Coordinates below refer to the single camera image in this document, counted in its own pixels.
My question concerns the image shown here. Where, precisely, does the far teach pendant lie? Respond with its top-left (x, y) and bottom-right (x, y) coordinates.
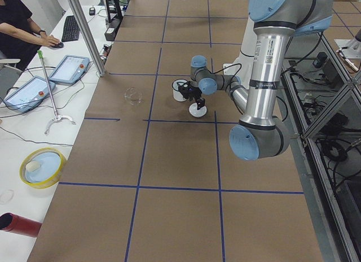
top-left (49, 55), bottom-right (90, 85)

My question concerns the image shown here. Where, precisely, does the person black shirt torso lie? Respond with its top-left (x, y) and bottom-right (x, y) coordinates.
top-left (1, 0), bottom-right (41, 70)

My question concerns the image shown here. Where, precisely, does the teach pendant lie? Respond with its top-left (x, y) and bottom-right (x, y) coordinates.
top-left (49, 55), bottom-right (90, 85)
top-left (4, 76), bottom-right (49, 113)

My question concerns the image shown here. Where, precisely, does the black keyboard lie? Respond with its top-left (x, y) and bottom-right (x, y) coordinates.
top-left (61, 15), bottom-right (80, 42)

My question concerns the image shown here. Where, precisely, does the black power adapter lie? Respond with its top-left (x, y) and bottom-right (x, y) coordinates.
top-left (312, 51), bottom-right (328, 69)

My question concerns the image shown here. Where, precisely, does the white enamel cup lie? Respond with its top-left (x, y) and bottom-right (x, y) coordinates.
top-left (172, 79), bottom-right (187, 102)

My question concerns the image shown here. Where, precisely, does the person forearm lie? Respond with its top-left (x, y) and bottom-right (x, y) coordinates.
top-left (0, 23), bottom-right (47, 46)

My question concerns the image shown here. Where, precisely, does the clear plastic dome lid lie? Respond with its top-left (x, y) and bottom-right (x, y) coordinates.
top-left (124, 87), bottom-right (143, 105)

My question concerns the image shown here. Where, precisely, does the aluminium side rail frame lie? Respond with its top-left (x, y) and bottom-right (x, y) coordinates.
top-left (281, 34), bottom-right (360, 261)

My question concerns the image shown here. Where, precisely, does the near teach pendant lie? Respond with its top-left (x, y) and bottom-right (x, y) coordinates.
top-left (4, 76), bottom-right (49, 113)

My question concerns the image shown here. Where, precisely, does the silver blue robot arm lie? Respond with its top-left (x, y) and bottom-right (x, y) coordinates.
top-left (175, 0), bottom-right (333, 160)

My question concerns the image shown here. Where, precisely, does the person right hand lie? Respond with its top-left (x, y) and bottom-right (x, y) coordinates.
top-left (41, 35), bottom-right (60, 47)

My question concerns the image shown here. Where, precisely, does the red cylinder tube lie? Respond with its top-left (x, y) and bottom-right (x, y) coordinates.
top-left (1, 213), bottom-right (42, 238)

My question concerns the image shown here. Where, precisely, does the reacher grabber stick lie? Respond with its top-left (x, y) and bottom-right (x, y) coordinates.
top-left (37, 50), bottom-right (76, 135)

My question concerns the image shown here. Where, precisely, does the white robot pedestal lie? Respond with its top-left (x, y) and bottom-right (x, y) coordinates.
top-left (223, 17), bottom-right (257, 81)

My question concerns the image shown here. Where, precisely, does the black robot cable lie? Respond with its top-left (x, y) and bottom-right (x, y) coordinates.
top-left (210, 63), bottom-right (243, 93)

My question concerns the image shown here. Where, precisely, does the clear petri dish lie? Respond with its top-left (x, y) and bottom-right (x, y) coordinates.
top-left (0, 189), bottom-right (15, 205)

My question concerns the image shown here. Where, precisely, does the black computer mouse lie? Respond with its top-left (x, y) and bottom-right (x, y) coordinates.
top-left (51, 42), bottom-right (64, 49)

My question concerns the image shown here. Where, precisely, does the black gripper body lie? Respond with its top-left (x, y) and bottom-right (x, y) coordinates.
top-left (177, 81), bottom-right (202, 101)

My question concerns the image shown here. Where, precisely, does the aluminium frame post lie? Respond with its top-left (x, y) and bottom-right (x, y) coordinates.
top-left (67, 0), bottom-right (105, 77)

